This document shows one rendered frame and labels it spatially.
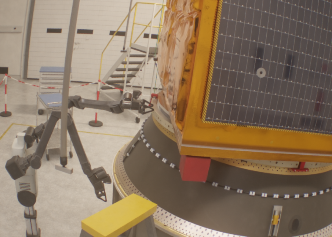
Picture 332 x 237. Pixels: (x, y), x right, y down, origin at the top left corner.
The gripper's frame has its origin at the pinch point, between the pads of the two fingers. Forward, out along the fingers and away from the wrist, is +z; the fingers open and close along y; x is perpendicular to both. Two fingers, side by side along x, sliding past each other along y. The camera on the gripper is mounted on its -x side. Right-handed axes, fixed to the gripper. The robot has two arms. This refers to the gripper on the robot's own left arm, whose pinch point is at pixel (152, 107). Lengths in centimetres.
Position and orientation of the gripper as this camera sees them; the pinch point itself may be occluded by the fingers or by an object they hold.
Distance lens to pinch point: 233.5
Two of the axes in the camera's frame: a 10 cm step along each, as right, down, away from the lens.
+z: 9.9, 1.0, 1.2
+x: -1.4, 9.4, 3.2
